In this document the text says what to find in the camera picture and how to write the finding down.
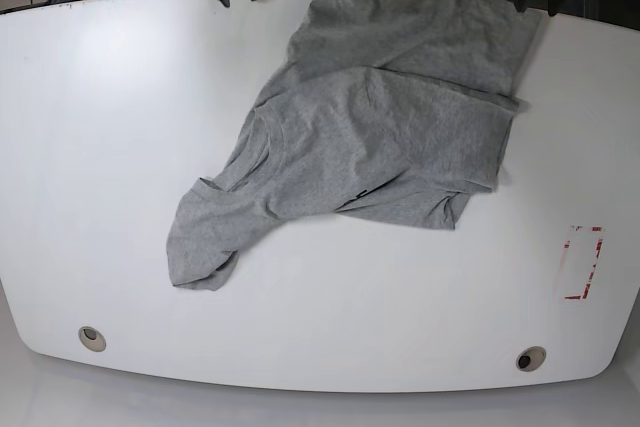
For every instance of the grey t-shirt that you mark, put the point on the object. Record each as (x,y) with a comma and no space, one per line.
(393,111)

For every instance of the red tape rectangle marking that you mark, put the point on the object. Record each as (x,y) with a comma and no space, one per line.
(579,260)

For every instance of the left table cable grommet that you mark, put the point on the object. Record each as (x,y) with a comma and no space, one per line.
(92,339)

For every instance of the table cable grommet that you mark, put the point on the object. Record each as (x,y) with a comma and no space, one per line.
(531,359)
(92,339)

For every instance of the right table cable grommet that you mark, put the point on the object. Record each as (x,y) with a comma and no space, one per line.
(531,359)

